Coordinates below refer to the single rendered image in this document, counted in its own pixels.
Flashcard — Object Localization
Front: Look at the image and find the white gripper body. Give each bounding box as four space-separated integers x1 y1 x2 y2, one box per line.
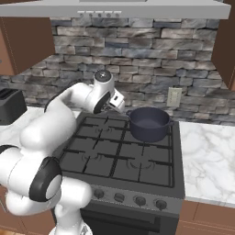
107 98 127 115

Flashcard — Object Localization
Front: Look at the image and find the dark blue pot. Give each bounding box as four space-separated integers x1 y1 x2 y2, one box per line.
125 106 175 144

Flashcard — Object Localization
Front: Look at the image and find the black gas stove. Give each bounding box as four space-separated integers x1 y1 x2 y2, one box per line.
50 110 186 235

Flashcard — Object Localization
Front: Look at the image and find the black stove knob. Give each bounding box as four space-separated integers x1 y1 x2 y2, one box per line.
93 188 106 200
154 198 168 211
134 196 147 207
113 192 126 204

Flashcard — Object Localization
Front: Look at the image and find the grey range hood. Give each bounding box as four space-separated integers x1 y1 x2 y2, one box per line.
0 0 232 20

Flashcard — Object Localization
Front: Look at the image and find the black toaster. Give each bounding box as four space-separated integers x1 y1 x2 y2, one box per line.
0 87 28 126

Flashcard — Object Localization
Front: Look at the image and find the black oven door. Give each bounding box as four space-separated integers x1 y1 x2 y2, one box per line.
80 208 180 235

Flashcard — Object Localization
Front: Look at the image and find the brown base cupboard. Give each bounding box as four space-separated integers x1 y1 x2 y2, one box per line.
0 185 57 235
175 198 235 235

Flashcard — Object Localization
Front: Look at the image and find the white wall outlet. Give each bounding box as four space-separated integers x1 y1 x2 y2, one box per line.
167 86 183 108

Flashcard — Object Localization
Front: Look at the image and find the brown wall cupboard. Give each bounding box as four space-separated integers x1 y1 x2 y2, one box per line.
0 17 56 76
211 0 235 92

